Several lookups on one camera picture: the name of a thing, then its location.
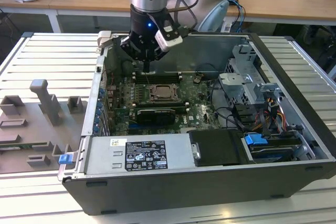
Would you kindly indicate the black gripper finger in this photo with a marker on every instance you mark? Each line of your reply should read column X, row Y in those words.
column 132, row 48
column 160, row 54

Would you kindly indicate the thin metal locking lever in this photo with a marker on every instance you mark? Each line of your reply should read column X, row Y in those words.
column 161, row 96
column 149, row 81

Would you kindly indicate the black RAM slot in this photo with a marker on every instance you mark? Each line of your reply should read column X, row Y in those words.
column 160, row 103
column 162, row 75
column 160, row 106
column 162, row 79

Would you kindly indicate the CPU socket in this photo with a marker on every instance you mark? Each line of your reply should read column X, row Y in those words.
column 150, row 100

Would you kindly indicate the black graphics card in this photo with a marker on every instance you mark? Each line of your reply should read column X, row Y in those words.
column 157, row 116

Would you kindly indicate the green motherboard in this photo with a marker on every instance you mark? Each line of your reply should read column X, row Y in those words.
column 202, row 113

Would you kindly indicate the silver metal drive cage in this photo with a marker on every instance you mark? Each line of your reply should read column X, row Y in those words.
column 236, row 82

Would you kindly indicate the black plastic shroud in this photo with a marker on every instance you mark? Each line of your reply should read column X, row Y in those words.
column 218, row 148

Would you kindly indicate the silver power supply unit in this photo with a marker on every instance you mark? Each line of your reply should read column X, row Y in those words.
column 105, row 155

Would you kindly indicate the hard disk in blue carrier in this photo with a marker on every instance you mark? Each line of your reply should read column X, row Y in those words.
column 254, row 139

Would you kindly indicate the blue plastic latch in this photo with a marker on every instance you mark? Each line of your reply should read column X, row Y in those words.
column 65, row 159

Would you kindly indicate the grey parts rack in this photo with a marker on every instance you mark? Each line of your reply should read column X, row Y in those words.
column 26, row 129

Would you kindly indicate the black open PC case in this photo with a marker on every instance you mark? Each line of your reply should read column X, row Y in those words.
column 183, row 192

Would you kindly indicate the green circuit board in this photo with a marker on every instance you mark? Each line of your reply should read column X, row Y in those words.
column 23, row 145

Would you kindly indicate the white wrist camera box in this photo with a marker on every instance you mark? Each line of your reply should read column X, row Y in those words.
column 168, row 41

